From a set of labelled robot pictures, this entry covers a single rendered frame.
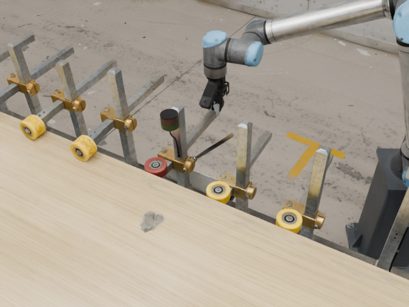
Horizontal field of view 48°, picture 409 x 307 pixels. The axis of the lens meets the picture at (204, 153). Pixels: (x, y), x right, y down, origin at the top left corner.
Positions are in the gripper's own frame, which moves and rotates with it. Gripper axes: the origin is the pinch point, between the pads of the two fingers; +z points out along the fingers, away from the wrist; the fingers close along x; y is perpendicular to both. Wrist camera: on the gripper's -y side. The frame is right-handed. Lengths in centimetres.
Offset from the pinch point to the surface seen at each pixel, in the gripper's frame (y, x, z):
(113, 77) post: -33, 20, -34
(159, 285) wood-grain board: -80, -28, -8
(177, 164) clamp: -34.1, -4.0, -3.7
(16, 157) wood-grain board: -62, 47, -8
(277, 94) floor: 133, 23, 85
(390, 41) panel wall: 231, -33, 76
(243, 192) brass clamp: -34.0, -30.7, -2.5
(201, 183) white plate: -29.6, -10.8, 7.6
